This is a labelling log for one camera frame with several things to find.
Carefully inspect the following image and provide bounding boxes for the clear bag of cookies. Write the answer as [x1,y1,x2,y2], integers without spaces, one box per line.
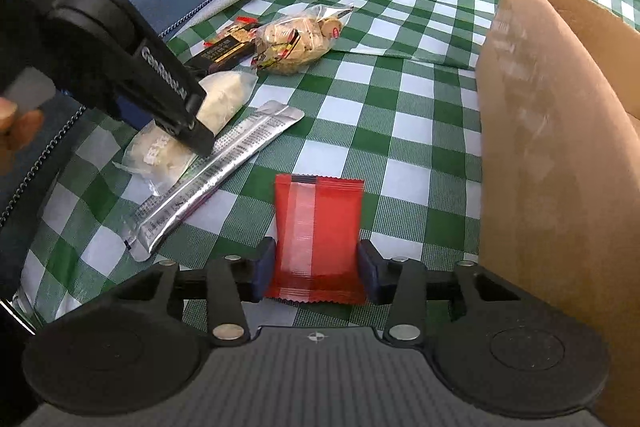
[249,4,355,76]

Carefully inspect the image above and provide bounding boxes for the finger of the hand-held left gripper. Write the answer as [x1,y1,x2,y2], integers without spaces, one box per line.
[116,38,219,156]

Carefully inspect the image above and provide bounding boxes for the square red snack packet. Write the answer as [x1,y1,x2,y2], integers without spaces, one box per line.
[263,174,367,306]

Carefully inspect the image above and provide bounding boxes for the person's left hand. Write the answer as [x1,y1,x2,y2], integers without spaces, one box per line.
[0,99,46,176]

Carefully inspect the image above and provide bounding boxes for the brown cardboard box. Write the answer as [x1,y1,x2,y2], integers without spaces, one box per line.
[474,0,640,427]

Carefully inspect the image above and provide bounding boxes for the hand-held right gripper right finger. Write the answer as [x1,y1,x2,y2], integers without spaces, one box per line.
[357,239,522,342]

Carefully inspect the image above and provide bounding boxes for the white pastry packet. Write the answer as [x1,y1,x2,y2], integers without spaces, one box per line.
[194,69,260,138]
[112,122,199,198]

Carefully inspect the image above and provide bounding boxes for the dark snack packet red end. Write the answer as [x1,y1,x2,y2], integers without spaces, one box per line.
[187,17,261,74]

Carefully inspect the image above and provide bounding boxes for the green checkered tablecloth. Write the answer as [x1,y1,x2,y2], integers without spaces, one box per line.
[15,0,640,344]

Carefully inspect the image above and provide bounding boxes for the long silver snack packet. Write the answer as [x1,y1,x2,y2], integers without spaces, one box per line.
[121,100,305,262]

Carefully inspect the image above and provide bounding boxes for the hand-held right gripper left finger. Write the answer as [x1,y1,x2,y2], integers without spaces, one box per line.
[113,237,277,348]

